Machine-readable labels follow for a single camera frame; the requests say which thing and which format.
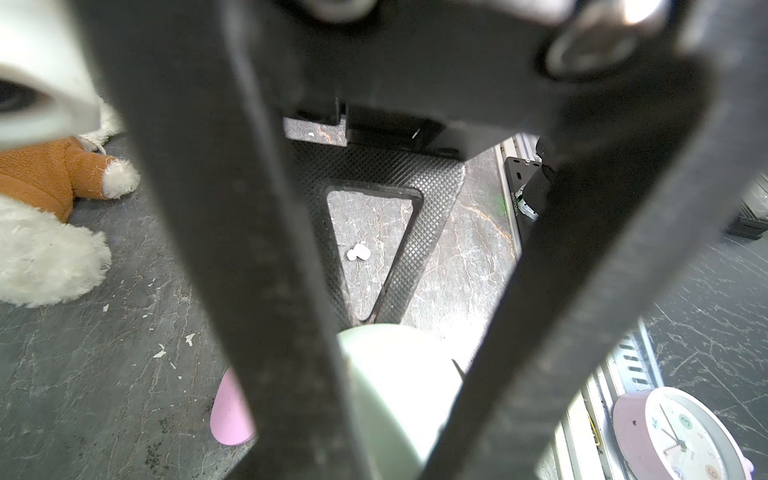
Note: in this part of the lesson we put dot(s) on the mint green earbud charging case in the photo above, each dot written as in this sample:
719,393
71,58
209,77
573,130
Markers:
403,386

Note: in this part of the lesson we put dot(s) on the white teddy bear brown hoodie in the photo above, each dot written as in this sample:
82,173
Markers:
46,260

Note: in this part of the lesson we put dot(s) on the white earbud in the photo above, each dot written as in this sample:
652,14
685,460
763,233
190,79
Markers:
359,252

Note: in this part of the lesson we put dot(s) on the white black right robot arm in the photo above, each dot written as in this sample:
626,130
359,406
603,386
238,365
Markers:
346,152

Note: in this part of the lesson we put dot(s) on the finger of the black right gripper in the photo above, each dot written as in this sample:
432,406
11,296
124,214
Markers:
656,169
199,85

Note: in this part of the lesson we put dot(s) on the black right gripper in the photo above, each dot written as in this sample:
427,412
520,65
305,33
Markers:
454,77

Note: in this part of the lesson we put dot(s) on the pink oval earbud case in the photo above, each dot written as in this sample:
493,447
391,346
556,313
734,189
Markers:
231,422

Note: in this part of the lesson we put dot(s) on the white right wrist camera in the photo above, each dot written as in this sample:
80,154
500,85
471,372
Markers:
47,91

